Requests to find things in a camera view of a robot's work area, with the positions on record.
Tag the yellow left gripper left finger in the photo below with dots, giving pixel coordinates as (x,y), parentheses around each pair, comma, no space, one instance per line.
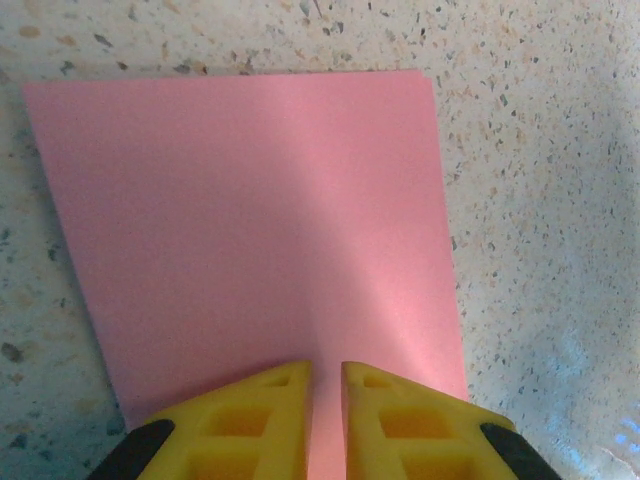
(240,435)

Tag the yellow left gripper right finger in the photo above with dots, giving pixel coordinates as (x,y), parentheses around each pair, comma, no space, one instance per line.
(415,440)

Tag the pink paper sheet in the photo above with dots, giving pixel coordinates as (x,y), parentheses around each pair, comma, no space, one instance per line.
(225,225)

